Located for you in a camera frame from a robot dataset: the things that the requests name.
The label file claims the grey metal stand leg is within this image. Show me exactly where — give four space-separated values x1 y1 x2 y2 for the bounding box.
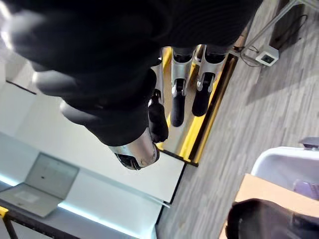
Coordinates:
242 0 307 55

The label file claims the purple item in bin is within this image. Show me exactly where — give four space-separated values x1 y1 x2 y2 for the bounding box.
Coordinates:
292 179 319 200

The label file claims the yellow metal shelf frame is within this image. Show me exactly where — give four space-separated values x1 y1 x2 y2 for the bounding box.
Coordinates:
156 46 239 168

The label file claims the black plastic housing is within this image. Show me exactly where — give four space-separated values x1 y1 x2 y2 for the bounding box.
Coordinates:
225 199 319 239

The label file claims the white plastic bin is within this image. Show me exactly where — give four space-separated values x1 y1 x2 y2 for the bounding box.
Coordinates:
250 146 319 193

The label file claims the thin black cable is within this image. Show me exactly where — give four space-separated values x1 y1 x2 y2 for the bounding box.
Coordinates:
239 14 309 68

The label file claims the grey open laptop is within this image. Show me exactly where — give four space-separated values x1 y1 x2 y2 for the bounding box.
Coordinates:
0 152 80 219

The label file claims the dark flat base plate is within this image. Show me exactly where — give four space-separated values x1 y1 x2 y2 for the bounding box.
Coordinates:
270 1 307 51

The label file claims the white flat panel board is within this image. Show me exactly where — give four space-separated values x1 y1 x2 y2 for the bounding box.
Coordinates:
0 82 187 205

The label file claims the brown cardboard box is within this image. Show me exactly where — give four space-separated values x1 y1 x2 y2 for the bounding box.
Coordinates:
234 173 319 219

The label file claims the black shelf rail yellow corner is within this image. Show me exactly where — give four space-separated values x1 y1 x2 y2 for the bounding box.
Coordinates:
0 206 78 239

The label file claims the right robot hand black cloth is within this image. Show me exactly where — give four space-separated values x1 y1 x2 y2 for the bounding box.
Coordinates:
0 0 264 171

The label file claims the small white box device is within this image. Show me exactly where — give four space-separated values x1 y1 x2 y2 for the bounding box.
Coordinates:
255 45 280 67

